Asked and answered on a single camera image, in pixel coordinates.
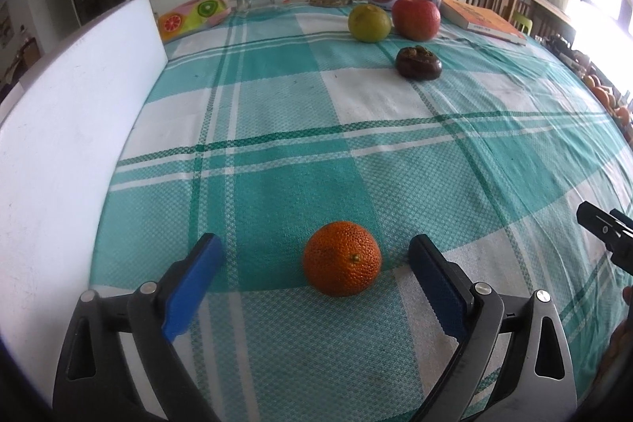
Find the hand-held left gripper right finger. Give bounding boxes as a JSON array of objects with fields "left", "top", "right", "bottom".
[{"left": 408, "top": 234, "right": 578, "bottom": 422}]

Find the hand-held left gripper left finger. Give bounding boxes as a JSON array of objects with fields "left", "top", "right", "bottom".
[{"left": 52, "top": 233, "right": 224, "bottom": 422}]

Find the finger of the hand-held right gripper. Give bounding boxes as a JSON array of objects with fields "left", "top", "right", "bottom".
[{"left": 576, "top": 201, "right": 633, "bottom": 277}]

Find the small dark orange tangerine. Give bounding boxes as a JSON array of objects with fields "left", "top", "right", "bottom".
[{"left": 303, "top": 221, "right": 383, "bottom": 297}]

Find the white board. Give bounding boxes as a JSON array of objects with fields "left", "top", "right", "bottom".
[{"left": 0, "top": 0, "right": 170, "bottom": 356}]

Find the person's right hand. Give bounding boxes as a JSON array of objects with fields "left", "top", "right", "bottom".
[{"left": 596, "top": 284, "right": 633, "bottom": 386}]

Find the bowl of fruit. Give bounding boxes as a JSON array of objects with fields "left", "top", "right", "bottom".
[{"left": 581, "top": 73, "right": 633, "bottom": 127}]

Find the teal checked tablecloth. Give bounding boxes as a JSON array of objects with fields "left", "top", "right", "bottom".
[{"left": 91, "top": 0, "right": 633, "bottom": 422}]

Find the dark purple mangosteen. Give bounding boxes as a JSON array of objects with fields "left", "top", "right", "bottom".
[{"left": 396, "top": 45, "right": 444, "bottom": 81}]

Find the wooden side table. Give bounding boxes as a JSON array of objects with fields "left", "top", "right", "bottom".
[{"left": 519, "top": 0, "right": 577, "bottom": 30}]

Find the orange cover book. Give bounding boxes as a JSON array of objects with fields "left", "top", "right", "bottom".
[{"left": 440, "top": 0, "right": 529, "bottom": 46}]

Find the red apple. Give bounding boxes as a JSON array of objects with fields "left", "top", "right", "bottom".
[{"left": 392, "top": 0, "right": 441, "bottom": 41}]

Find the fruit print box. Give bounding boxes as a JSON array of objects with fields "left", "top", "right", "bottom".
[{"left": 158, "top": 0, "right": 232, "bottom": 44}]

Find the green yellow orange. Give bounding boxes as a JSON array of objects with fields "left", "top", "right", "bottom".
[{"left": 347, "top": 3, "right": 392, "bottom": 44}]

